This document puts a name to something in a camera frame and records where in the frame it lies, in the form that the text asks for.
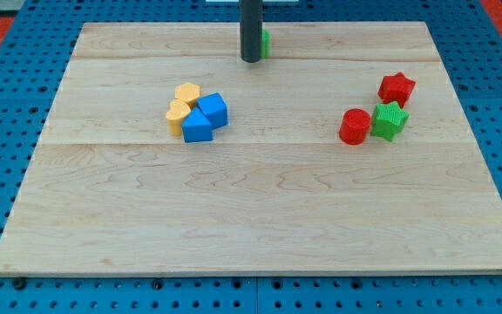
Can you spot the red star block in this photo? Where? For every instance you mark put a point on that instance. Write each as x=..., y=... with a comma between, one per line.
x=397, y=88

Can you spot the light wooden board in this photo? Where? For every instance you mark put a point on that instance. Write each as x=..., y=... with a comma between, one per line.
x=109, y=192

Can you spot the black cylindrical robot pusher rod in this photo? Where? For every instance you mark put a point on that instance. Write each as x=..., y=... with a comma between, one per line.
x=250, y=30

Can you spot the blue triangle block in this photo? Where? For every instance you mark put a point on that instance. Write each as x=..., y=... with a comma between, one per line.
x=196, y=127

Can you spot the green circle block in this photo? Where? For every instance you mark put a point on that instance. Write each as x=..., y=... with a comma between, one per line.
x=265, y=44

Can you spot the red cylinder block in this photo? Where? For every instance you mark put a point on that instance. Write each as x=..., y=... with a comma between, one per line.
x=355, y=126

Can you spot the green star block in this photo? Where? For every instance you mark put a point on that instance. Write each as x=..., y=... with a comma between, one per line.
x=388, y=120

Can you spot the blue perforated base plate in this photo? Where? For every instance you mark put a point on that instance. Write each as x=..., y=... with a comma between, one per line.
x=32, y=60

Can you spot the blue cube block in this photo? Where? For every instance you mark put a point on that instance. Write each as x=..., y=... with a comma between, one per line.
x=214, y=108

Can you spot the yellow heart block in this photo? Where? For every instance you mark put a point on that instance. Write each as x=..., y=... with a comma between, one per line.
x=176, y=114

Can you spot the yellow hexagon block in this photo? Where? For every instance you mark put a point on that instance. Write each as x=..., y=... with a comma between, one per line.
x=188, y=92

